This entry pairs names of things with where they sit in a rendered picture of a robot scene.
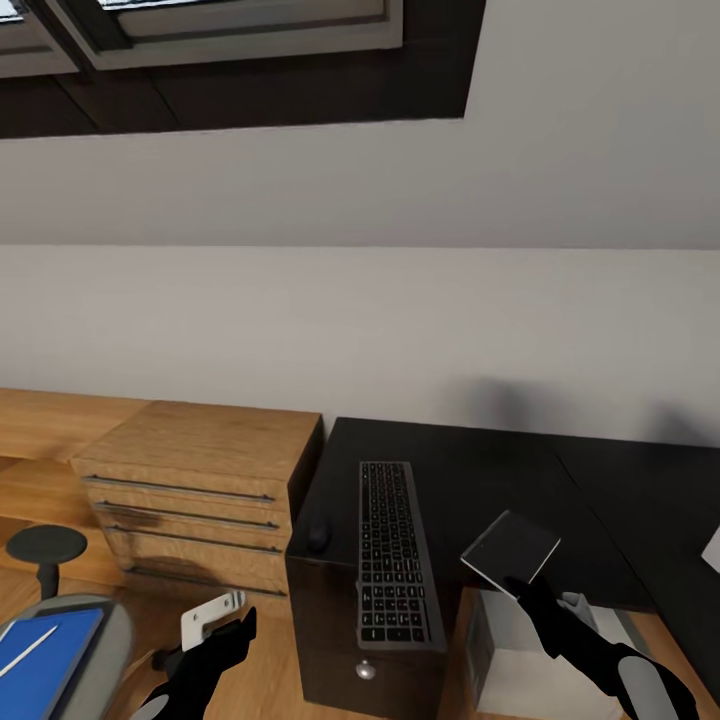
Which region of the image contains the pen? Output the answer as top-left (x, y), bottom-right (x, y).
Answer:
top-left (0, 626), bottom-right (56, 676)

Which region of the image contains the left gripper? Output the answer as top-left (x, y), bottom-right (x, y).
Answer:
top-left (164, 607), bottom-right (257, 694)

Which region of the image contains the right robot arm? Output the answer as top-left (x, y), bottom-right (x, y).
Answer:
top-left (504, 576), bottom-right (699, 720)

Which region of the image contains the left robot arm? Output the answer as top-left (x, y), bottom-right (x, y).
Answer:
top-left (130, 590), bottom-right (257, 720)

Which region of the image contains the swivel chair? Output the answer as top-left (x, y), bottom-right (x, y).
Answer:
top-left (0, 524), bottom-right (169, 720)

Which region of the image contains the notebook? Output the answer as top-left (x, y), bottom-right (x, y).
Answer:
top-left (460, 511), bottom-right (561, 603)

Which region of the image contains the keyboard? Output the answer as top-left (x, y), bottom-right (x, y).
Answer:
top-left (358, 461), bottom-right (448, 653)

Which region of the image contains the folder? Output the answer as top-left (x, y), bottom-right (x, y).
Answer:
top-left (0, 609), bottom-right (104, 720)

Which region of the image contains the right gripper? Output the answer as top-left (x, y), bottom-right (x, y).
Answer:
top-left (504, 576), bottom-right (595, 665)

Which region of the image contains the mouse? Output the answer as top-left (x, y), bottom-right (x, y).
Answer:
top-left (308, 517), bottom-right (333, 551)

